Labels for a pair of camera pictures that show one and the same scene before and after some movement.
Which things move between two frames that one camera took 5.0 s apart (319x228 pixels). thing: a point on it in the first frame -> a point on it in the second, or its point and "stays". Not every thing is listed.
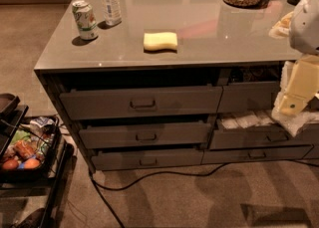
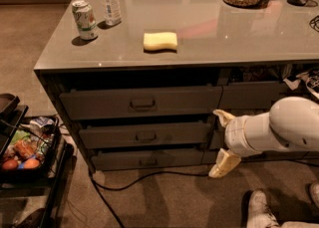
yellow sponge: (158, 41) stays
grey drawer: (147, 136) stays
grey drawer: (101, 103) stays
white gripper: (306, 26) -> (236, 134)
